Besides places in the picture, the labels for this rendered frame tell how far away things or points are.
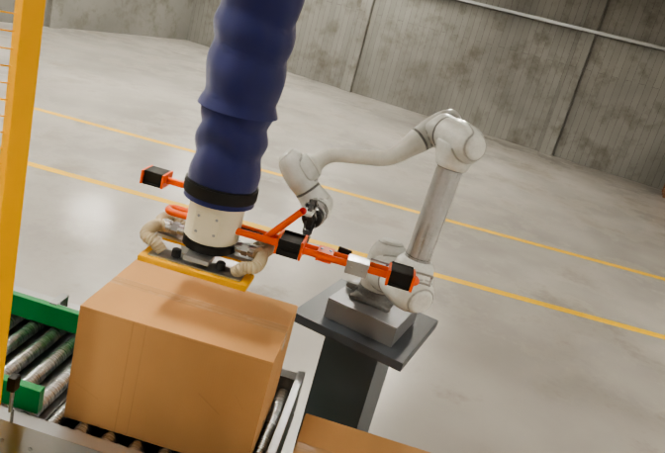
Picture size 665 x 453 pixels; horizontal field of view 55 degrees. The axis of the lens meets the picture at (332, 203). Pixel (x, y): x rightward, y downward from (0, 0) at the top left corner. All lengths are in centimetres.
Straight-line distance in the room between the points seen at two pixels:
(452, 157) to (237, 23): 96
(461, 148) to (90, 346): 138
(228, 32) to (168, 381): 104
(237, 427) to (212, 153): 83
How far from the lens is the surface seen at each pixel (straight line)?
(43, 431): 215
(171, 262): 196
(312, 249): 195
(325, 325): 261
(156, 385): 207
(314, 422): 243
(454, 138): 232
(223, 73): 180
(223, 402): 203
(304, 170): 234
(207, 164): 187
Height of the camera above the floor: 196
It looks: 17 degrees down
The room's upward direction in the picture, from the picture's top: 15 degrees clockwise
